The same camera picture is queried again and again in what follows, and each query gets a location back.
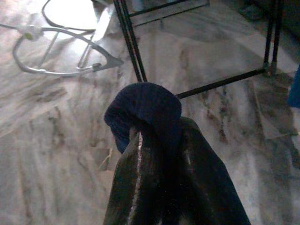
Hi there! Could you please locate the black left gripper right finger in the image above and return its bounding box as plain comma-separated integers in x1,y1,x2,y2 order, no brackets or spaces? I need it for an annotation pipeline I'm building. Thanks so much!
164,116,252,225

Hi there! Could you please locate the blue shirt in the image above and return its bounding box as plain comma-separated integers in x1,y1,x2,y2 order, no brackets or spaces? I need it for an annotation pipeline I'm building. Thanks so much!
287,63,300,109

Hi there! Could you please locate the silver metal tube frame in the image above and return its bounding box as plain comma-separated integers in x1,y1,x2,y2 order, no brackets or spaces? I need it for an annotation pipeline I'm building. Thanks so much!
0,0,124,77

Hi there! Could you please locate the navy blue garment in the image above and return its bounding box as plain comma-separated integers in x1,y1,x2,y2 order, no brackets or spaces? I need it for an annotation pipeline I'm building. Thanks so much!
104,82,183,165

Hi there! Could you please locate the black metal clothes rack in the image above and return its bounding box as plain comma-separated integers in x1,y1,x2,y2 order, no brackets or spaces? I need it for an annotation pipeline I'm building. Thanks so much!
113,0,285,99

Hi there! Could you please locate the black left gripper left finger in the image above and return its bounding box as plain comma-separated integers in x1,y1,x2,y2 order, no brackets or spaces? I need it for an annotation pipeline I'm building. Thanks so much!
103,127,165,225

